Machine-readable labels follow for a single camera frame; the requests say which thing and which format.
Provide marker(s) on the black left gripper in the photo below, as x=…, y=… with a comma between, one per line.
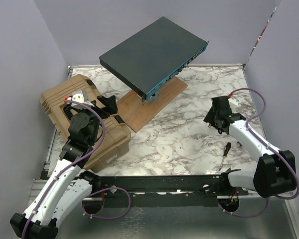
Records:
x=109, y=101

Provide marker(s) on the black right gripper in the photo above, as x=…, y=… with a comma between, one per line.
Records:
x=210, y=118

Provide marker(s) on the dark grey network switch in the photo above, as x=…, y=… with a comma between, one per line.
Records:
x=147, y=60

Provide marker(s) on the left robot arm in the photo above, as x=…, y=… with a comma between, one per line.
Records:
x=64, y=190

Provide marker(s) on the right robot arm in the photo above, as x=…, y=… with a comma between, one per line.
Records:
x=275, y=171

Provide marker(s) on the black yellow screwdriver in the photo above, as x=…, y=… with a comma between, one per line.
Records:
x=226, y=150

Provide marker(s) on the wooden base board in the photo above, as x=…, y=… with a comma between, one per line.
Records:
x=137, y=113

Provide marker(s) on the tan plastic tool case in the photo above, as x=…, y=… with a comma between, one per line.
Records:
x=117, y=136

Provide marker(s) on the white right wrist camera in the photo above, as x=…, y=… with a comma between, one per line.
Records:
x=233, y=101

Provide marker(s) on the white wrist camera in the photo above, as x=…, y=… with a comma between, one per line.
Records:
x=78, y=98
x=233, y=101

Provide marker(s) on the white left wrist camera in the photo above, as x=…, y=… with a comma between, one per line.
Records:
x=78, y=98

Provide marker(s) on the silver metal switch stand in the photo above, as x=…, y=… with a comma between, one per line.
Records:
x=153, y=98

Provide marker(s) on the black metal mounting rail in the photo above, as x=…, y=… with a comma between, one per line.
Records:
x=159, y=191

